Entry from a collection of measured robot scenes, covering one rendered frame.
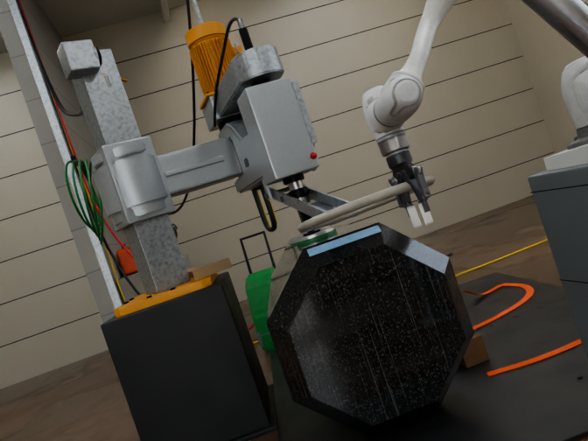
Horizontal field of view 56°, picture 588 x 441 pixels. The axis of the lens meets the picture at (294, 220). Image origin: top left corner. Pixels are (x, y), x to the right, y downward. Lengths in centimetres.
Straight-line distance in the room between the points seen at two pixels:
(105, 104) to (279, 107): 97
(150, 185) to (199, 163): 30
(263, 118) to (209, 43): 89
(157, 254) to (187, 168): 48
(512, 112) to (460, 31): 141
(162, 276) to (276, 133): 97
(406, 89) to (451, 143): 679
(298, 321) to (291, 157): 72
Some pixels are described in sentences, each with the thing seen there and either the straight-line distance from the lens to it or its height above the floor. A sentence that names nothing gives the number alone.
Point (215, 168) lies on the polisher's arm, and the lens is 299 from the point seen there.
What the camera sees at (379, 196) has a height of 92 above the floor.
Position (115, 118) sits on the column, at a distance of 297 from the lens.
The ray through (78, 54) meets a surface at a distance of 295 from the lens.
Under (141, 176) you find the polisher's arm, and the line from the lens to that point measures 284.
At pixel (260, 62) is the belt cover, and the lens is 245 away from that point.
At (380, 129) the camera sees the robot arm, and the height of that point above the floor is 111.
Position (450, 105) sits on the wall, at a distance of 841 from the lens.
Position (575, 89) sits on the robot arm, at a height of 104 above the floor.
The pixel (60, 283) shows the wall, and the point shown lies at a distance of 764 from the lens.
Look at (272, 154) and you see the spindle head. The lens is 238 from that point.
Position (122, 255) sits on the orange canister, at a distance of 556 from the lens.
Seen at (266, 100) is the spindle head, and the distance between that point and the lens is 243.
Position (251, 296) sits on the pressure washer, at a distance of 419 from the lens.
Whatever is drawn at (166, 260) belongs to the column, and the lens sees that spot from 289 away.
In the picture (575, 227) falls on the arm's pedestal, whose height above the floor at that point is 60.
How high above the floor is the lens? 97
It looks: 1 degrees down
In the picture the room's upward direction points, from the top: 19 degrees counter-clockwise
